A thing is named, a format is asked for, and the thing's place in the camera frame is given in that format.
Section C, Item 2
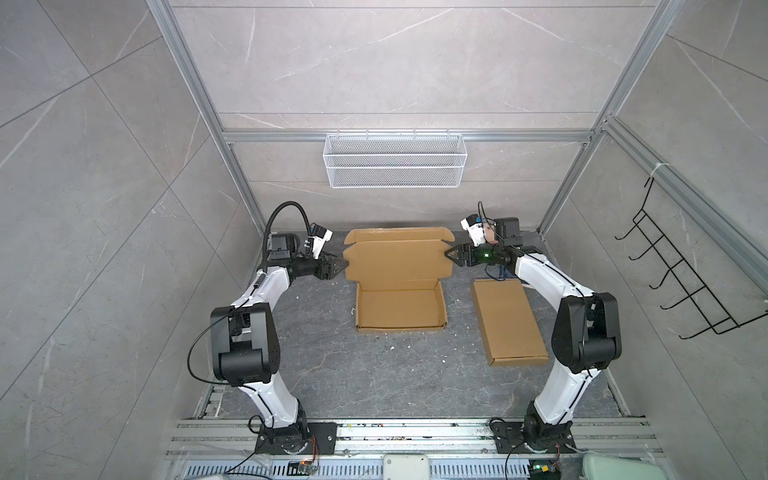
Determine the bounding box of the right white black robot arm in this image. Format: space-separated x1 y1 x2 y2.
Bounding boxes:
445 213 622 452

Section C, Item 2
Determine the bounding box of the brown cardboard box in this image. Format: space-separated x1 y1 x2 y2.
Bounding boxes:
472 279 549 367

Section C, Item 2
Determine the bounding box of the white wire mesh basket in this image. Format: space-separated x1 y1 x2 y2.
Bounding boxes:
323 134 468 189

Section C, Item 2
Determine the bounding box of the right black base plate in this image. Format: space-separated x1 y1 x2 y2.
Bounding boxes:
488 417 576 454

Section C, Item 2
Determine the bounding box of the white electrical box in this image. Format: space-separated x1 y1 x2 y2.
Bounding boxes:
382 454 431 480

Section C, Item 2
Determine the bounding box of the aluminium mounting rail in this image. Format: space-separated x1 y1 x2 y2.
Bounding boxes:
161 417 665 460

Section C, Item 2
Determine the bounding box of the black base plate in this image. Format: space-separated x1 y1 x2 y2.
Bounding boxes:
256 422 338 455
488 417 576 454

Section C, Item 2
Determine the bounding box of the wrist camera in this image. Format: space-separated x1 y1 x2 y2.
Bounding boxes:
460 214 486 247
305 223 333 259

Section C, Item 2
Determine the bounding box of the brown cardboard sheet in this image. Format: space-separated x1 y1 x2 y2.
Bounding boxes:
343 227 455 331

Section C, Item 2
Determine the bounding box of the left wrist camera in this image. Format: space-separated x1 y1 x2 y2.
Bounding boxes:
305 223 333 259

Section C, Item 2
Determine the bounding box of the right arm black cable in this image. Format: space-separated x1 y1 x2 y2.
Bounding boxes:
476 200 601 385

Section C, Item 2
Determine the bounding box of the pale green container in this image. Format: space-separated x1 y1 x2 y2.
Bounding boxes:
580 453 667 480

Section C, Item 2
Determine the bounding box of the black wire hook rack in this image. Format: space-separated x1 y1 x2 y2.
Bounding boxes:
614 178 767 340

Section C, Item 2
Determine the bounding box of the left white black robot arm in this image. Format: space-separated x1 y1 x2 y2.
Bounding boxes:
210 224 346 443

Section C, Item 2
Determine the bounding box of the plush doll striped shirt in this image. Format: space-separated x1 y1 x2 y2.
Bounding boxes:
483 224 498 244

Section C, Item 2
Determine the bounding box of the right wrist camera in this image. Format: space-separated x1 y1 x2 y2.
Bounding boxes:
460 214 486 247

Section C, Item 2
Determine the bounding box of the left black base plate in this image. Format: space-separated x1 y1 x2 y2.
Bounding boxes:
256 422 338 455

